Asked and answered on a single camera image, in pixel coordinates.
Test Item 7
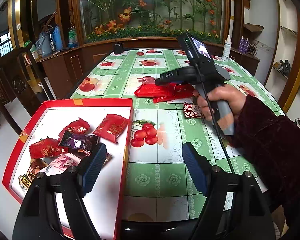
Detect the red flower snack packet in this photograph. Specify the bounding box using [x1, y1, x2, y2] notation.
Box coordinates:
[58, 118, 90, 140]

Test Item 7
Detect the red white patterned packet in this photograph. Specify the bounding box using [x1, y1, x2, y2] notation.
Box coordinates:
[183, 102, 205, 119]

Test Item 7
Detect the pink rose snack packet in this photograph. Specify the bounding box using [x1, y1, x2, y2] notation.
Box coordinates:
[40, 153, 81, 176]

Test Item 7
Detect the black cable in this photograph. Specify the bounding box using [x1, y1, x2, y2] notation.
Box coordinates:
[193, 63, 237, 174]

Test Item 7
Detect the long red wrapper upper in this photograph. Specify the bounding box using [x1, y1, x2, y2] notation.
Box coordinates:
[134, 83, 175, 98]

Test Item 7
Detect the red gold-text snack packet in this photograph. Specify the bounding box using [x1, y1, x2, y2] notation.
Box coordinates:
[93, 114, 129, 144]

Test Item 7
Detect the long red wrapper lower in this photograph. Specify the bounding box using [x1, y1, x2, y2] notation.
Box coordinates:
[153, 84, 194, 103]

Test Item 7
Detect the dark wooden chair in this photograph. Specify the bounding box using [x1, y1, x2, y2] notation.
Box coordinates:
[0, 42, 56, 136]

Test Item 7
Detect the brown gold snack packet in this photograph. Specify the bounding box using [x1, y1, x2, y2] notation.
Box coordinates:
[18, 159, 48, 192]

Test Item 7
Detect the black camera with screen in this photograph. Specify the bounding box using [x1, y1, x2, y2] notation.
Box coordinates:
[177, 33, 216, 72]

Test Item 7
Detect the long red wrapper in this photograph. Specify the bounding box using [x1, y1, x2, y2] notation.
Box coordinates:
[134, 83, 175, 98]
[153, 84, 194, 103]

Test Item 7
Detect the dark red velvet sleeve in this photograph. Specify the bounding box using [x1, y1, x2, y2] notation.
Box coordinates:
[232, 96, 300, 239]

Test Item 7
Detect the blue thermos jug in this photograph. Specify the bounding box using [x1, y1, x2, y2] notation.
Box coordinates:
[52, 26, 63, 51]

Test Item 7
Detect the grey kettle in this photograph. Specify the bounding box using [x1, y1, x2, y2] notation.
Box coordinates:
[36, 32, 52, 57]

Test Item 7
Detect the person right hand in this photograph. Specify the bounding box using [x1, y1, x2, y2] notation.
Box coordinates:
[192, 83, 248, 128]

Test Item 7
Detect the white spray bottle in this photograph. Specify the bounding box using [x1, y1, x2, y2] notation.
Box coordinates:
[222, 35, 231, 61]

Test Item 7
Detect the red gift box tray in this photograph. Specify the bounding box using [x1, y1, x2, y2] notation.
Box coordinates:
[2, 98, 133, 239]

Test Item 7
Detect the flower bamboo glass partition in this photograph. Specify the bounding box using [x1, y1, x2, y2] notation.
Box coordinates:
[72, 0, 229, 43]

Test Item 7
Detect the small black table device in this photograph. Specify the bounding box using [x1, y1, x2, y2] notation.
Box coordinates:
[113, 43, 125, 55]

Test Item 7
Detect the red pillow snack packet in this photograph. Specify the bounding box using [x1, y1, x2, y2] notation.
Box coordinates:
[29, 137, 62, 159]

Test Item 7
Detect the black purple snack packet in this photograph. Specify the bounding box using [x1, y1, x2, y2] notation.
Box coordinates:
[58, 131, 99, 157]

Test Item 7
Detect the pink white flat packet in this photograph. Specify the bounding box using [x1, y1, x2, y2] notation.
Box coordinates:
[168, 98, 193, 104]

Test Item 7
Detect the purple bottles pair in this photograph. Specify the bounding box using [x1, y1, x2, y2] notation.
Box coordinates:
[238, 36, 249, 54]

